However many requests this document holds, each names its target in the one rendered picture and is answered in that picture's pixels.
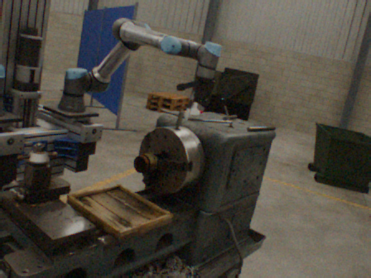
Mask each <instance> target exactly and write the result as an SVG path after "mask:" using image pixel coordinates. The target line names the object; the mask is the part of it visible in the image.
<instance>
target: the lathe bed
mask: <svg viewBox="0 0 371 278"><path fill-rule="evenodd" d="M134 193H137V194H138V195H141V196H142V197H143V198H144V199H147V200H149V201H150V202H153V203H154V204H155V205H157V206H160V207H161V208H162V209H165V210H166V211H168V212H170V213H172V214H173V218H172V222H171V223H168V224H165V225H163V226H160V227H158V228H154V229H152V230H150V231H147V232H144V233H142V234H138V235H137V236H133V237H129V238H128V239H123V240H122V241H117V240H116V239H115V240H114V238H113V237H111V236H110V235H109V234H107V233H106V232H105V231H104V230H102V229H101V228H99V227H98V226H97V230H96V232H95V236H96V237H97V238H99V239H100V240H102V242H104V245H103V255H102V258H100V259H99V260H97V261H92V262H91V263H88V264H86V265H83V266H80V267H78V268H75V269H74V270H70V271H67V272H66V273H62V274H60V275H58V276H54V277H53V278H118V277H120V276H123V275H125V274H127V273H129V272H130V271H133V270H136V269H137V268H140V267H141V266H145V265H146V264H148V263H150V262H153V261H155V260H157V259H159V258H161V257H163V256H165V255H168V254H170V253H173V252H174V251H176V250H178V249H181V248H183V247H185V246H187V245H190V244H191V243H192V241H193V240H192V232H193V228H194V225H195V217H196V216H198V215H200V210H202V209H200V208H197V207H195V206H193V207H189V208H187V207H186V203H187V202H185V203H183V204H178V205H177V206H174V207H170V206H168V205H167V204H166V201H167V194H160V193H157V192H156V191H154V190H153V189H145V190H139V191H137V192H134ZM105 235H107V236H105ZM102 237H103V238H102ZM111 238H112V239H111ZM106 240H107V241H106ZM22 249H24V247H22V245H21V244H20V243H19V242H18V241H17V240H16V239H15V238H14V237H13V236H12V235H11V234H10V233H9V232H8V231H6V230H0V275H1V276H0V278H7V276H6V275H5V273H4V272H3V271H2V270H1V261H4V256H5V255H7V254H8V253H12V252H16V251H19V250H22Z"/></svg>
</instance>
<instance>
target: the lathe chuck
mask: <svg viewBox="0 0 371 278"><path fill-rule="evenodd" d="M174 128H176V127H158V128H155V133H156V135H157V140H158V141H159V143H160V148H161V150H162V151H164V152H165V153H164V154H161V155H159V156H157V159H166V158H167V156H169V159H174V160H177V161H184V162H187V163H191V168H190V172H189V171H186V170H181V171H179V172H178V171H175V170H160V173H159V174H158V175H157V178H156V180H155V182H154V183H153V185H152V187H151V189H153V190H154V191H156V192H157V193H160V194H174V193H176V192H179V191H183V190H185V189H188V188H189V187H191V186H192V185H193V184H194V182H195V180H196V179H197V176H198V174H199V173H200V151H199V149H198V147H197V144H196V142H195V140H194V138H193V136H192V135H191V134H190V133H189V132H188V131H186V130H184V129H183V128H180V127H179V130H180V131H177V130H175V129H174ZM146 144H147V143H146V139H145V137H144V138H143V140H142V142H141V146H140V149H139V155H141V154H143V152H144V151H145V150H146V149H145V146H144V145H146ZM187 185H188V186H187ZM185 186H187V187H186V188H185V189H183V187H185Z"/></svg>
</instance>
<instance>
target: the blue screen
mask: <svg viewBox="0 0 371 278"><path fill-rule="evenodd" d="M138 5H139V2H135V5H131V6H126V7H111V8H107V7H106V6H105V7H104V8H103V9H97V10H91V11H86V10H87V9H85V10H84V20H83V26H82V30H81V35H80V45H79V54H78V59H77V68H81V69H85V70H87V72H91V70H93V69H94V67H99V66H100V64H101V63H102V62H103V60H104V59H105V58H106V57H107V56H108V54H109V53H110V52H111V50H112V49H113V48H114V47H115V46H116V45H117V44H118V43H119V40H117V39H116V38H115V37H114V35H113V33H112V31H113V24H114V23H115V22H116V21H117V20H119V19H121V18H126V19H130V20H133V21H136V20H137V9H138ZM130 55H131V53H130ZM130 55H129V56H128V57H127V59H125V60H124V62H122V64H121V65H120V66H119V67H118V68H117V69H116V70H115V71H114V73H113V74H112V75H110V87H109V88H108V90H107V91H106V92H103V93H93V92H84V93H86V94H89V95H90V96H91V98H90V105H85V107H88V108H107V109H108V110H109V111H110V112H112V113H113V114H115V115H116V116H117V118H116V126H115V128H109V127H103V130H112V131H130V132H136V131H137V130H136V129H127V128H118V124H119V121H120V117H121V109H122V105H123V94H124V89H125V85H126V77H127V73H128V62H129V58H130ZM93 98H94V99H96V100H97V101H98V102H99V103H101V104H102V105H104V107H99V106H93Z"/></svg>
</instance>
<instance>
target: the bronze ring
mask: <svg viewBox="0 0 371 278"><path fill-rule="evenodd" d="M157 160H158V159H157V157H156V156H154V155H153V154H152V153H151V152H148V153H146V154H141V155H140V156H137V157H136V158H134V169H135V170H136V171H137V172H139V173H152V172H154V171H155V170H156V168H157Z"/></svg>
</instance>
